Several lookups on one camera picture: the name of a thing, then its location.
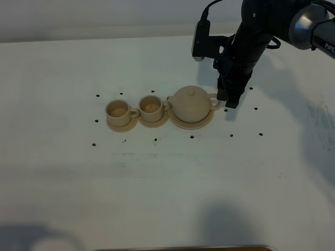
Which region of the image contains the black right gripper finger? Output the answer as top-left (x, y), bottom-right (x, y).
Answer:
top-left (217, 88), bottom-right (228, 100)
top-left (226, 89), bottom-right (244, 108)

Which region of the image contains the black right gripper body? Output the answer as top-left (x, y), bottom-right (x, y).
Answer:
top-left (217, 21), bottom-right (273, 90)

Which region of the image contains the beige ceramic teapot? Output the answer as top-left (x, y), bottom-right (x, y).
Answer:
top-left (167, 86), bottom-right (221, 123)

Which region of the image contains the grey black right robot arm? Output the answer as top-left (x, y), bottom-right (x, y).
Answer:
top-left (215, 1), bottom-right (334, 108)

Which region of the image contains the beige teapot saucer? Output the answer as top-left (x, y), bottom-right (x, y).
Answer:
top-left (168, 106), bottom-right (214, 130)

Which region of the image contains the beige right teacup saucer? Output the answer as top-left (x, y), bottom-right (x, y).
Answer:
top-left (138, 112), bottom-right (169, 128)

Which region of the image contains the beige teacup saucer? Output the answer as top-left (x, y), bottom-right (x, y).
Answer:
top-left (138, 112), bottom-right (169, 128)
top-left (106, 117), bottom-right (138, 133)

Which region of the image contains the beige right teacup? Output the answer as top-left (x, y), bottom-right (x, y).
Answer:
top-left (139, 95), bottom-right (171, 123)

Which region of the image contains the beige teacup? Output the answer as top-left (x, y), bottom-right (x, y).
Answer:
top-left (139, 95), bottom-right (171, 123)
top-left (105, 99), bottom-right (140, 127)

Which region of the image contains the beige left teacup saucer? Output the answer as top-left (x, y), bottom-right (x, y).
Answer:
top-left (106, 117), bottom-right (138, 133)

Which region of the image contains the beige left teacup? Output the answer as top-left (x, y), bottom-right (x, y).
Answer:
top-left (105, 99), bottom-right (140, 127)

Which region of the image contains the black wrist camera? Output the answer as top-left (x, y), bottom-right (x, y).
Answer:
top-left (192, 19), bottom-right (233, 62)

